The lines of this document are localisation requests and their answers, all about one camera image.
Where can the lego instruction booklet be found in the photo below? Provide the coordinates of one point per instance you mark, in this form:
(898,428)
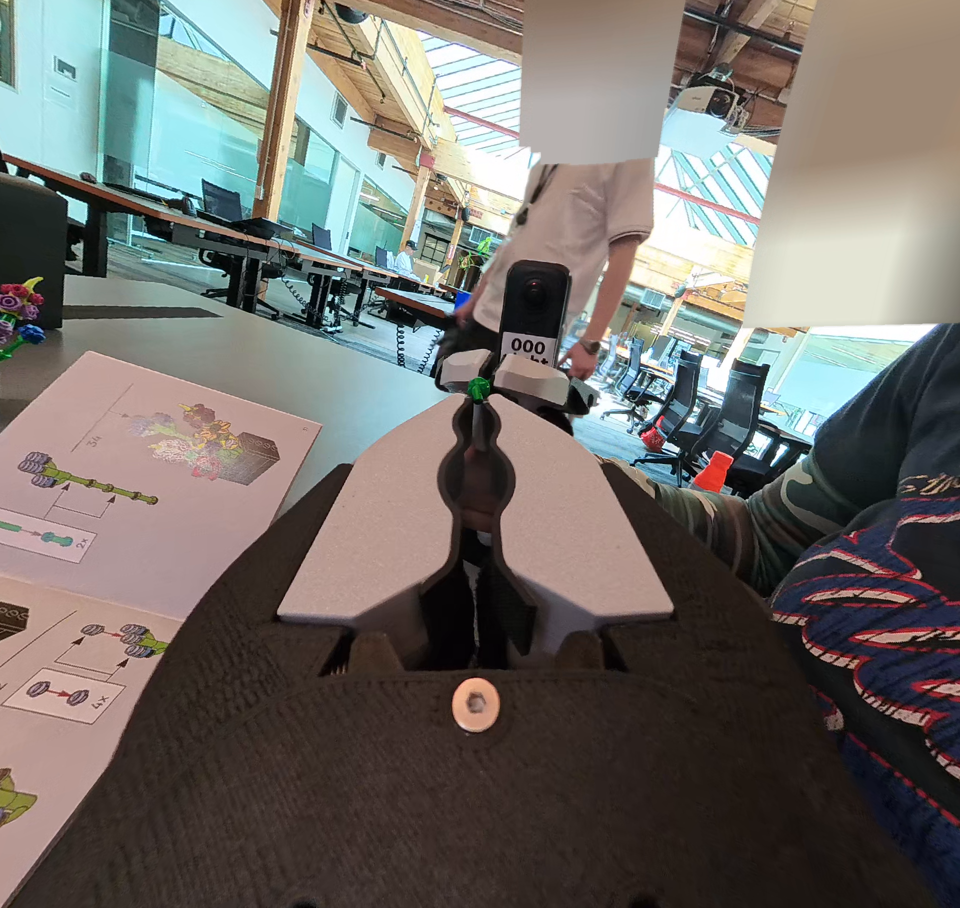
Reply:
(150,503)

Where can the wooden post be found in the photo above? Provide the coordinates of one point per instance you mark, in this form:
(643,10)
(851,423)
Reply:
(282,98)

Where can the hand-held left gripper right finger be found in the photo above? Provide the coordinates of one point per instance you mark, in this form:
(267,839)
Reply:
(585,533)

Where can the small green lego piece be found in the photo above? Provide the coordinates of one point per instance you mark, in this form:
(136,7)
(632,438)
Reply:
(477,389)

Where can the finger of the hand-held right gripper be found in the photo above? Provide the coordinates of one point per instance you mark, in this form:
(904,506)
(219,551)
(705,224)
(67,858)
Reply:
(465,370)
(533,385)

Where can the lego flower bouquet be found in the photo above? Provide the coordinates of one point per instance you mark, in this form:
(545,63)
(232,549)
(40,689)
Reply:
(15,316)

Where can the large black block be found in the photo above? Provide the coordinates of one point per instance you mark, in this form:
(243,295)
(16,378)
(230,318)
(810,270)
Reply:
(30,233)

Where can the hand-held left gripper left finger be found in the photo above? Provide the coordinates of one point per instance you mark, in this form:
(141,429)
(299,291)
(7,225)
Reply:
(375,533)

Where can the ceiling mounted device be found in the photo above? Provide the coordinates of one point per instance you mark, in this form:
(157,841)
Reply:
(713,98)

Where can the red floor object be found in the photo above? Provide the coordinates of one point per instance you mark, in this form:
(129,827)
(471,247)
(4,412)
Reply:
(653,437)

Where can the long wooden desk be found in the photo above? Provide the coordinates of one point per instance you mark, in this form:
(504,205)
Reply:
(150,206)

